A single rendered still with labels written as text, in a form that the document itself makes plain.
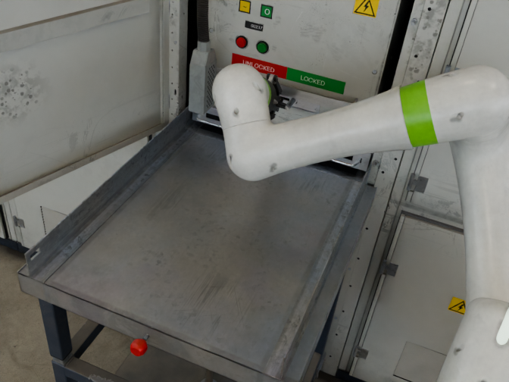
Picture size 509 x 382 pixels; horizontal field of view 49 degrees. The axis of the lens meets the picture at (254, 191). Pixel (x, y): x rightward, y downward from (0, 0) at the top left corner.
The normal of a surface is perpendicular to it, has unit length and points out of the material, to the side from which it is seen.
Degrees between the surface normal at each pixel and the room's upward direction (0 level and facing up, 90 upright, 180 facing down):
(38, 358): 0
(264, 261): 0
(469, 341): 59
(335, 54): 90
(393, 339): 90
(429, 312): 90
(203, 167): 0
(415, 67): 90
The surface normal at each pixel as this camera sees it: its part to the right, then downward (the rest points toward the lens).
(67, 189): -0.38, 0.54
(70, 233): 0.92, 0.30
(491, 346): -0.53, -0.29
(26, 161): 0.76, 0.45
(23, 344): 0.09, -0.79
